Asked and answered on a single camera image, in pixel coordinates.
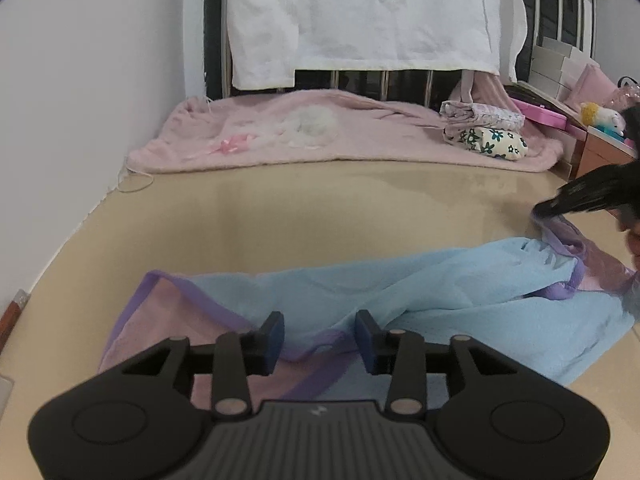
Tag folded pink patterned cloth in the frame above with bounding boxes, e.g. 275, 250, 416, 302
439, 101, 525, 131

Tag yellow white plush toy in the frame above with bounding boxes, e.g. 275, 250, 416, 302
579, 102, 626, 138

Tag pink plastic case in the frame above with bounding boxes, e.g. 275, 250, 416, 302
512, 99, 587, 140

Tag pink fluffy blanket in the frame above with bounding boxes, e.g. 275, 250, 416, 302
126, 90, 563, 174

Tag metal bed rail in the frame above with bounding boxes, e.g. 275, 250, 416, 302
203, 0, 598, 107

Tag folded floral cream cloth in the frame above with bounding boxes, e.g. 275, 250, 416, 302
444, 127, 528, 162

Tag pink blue purple garment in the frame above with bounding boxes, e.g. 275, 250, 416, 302
101, 218, 639, 402

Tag white towel on rail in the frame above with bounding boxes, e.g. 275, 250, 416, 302
227, 0, 527, 90

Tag stacked white boxes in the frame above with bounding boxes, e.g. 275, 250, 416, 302
528, 37, 598, 101

